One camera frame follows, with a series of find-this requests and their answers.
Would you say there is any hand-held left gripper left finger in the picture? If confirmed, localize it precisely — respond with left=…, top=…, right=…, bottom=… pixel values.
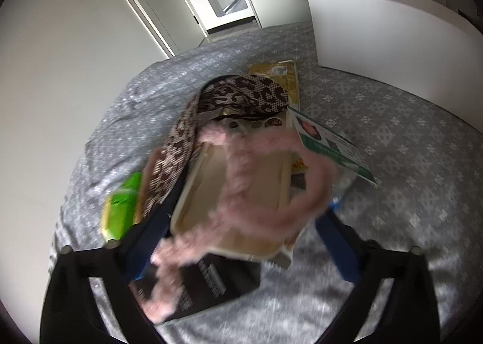
left=40, top=211, right=178, bottom=344

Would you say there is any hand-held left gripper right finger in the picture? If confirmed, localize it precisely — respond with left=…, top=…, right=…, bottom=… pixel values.
left=315, top=205, right=442, bottom=344

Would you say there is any green yellow snack packet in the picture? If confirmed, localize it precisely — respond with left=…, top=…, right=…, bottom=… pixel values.
left=100, top=171, right=143, bottom=243

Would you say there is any pink fuzzy wire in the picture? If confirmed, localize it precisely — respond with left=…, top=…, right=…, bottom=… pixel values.
left=145, top=123, right=340, bottom=324

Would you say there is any beige plastic tray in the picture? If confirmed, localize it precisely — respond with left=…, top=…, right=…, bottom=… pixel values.
left=170, top=110, right=302, bottom=265

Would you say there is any leopard print fabric band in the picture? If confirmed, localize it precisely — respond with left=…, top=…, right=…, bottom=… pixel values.
left=139, top=75, right=292, bottom=224

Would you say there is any black booklet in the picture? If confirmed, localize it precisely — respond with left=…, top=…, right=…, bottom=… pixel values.
left=130, top=249, right=262, bottom=324

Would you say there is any green white card packet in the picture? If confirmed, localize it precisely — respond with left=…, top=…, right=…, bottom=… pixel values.
left=289, top=107, right=378, bottom=185

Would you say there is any grey patterned bedsheet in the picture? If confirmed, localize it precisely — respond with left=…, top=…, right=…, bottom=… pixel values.
left=47, top=23, right=483, bottom=344

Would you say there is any yellow flat packet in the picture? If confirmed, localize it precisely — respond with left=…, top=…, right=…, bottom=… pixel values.
left=247, top=60, right=300, bottom=112

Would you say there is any white open box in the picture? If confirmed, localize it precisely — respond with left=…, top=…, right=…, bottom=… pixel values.
left=305, top=0, right=483, bottom=103

